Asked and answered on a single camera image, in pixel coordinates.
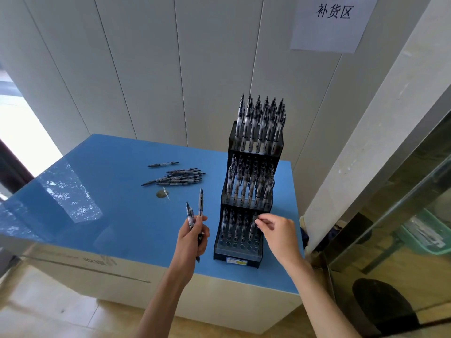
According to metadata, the white paper sign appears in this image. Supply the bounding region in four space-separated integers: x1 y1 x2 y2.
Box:
289 0 381 54

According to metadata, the steel framed glass partition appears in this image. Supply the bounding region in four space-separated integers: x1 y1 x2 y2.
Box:
322 77 451 338

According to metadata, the person's left hand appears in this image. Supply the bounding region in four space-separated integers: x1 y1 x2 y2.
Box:
168 215 211 287

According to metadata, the black round object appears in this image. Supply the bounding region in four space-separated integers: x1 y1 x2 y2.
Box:
352 277 420 335

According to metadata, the row of black pens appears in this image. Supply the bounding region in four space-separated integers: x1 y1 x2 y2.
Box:
225 154 276 208
234 94 287 155
219 207 263 243

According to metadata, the dark blue bag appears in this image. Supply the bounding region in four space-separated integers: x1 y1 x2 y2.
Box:
299 216 310 250

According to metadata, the person's right hand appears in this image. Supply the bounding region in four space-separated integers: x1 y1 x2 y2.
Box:
254 213 314 277

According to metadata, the pile of black pens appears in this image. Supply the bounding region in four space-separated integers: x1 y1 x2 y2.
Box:
140 161 207 187

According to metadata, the black tiered pen display stand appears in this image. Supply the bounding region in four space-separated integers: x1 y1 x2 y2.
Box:
213 120 285 269

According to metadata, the person's right forearm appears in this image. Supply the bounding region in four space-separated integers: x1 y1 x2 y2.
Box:
290 265 362 338

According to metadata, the green plastic basket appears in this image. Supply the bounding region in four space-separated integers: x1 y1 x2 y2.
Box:
396 208 451 256

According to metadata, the dark framed glass door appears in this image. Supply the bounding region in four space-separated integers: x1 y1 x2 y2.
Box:
0 63 63 201

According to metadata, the blue table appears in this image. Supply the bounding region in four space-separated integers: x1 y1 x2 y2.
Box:
0 133 305 335

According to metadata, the person's left forearm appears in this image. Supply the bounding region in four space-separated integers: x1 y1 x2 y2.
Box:
135 270 196 338

